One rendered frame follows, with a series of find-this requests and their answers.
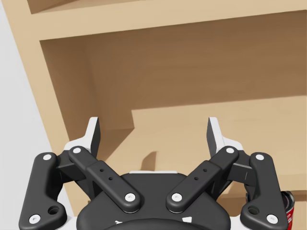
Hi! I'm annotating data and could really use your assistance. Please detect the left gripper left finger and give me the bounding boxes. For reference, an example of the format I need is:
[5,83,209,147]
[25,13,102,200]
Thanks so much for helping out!
[18,116,142,228]

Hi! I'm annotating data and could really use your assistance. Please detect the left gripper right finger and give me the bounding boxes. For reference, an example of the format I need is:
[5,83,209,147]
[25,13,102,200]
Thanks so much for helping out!
[165,116,288,228]

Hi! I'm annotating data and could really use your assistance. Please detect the red and white can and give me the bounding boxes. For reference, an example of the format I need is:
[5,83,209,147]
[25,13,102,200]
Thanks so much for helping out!
[280,191,295,228]

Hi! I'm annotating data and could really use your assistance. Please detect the pale wooden shelf unit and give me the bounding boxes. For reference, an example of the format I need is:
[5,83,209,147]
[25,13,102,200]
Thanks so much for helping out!
[3,0,307,219]

